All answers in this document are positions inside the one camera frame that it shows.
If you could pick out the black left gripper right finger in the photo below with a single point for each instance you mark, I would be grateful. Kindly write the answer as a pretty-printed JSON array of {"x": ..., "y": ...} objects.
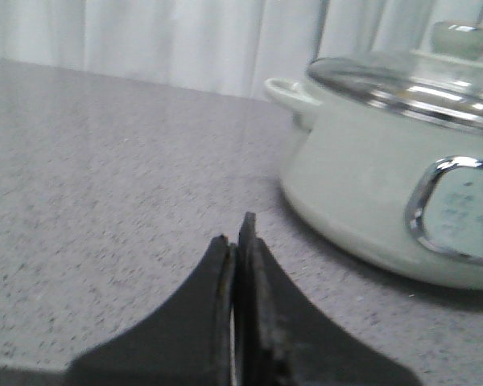
[{"x": 281, "y": 338}]

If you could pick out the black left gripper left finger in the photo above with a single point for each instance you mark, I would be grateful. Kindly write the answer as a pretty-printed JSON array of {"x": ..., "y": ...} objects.
[{"x": 186, "y": 341}]

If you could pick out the glass pot lid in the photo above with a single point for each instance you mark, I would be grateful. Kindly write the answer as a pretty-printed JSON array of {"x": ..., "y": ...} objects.
[{"x": 442, "y": 86}]

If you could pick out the pale green electric cooking pot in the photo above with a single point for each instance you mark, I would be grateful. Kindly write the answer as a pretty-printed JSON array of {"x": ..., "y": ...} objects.
[{"x": 399, "y": 193}]

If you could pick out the white pleated curtain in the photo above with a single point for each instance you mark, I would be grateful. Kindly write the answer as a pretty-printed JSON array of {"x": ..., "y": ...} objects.
[{"x": 226, "y": 47}]

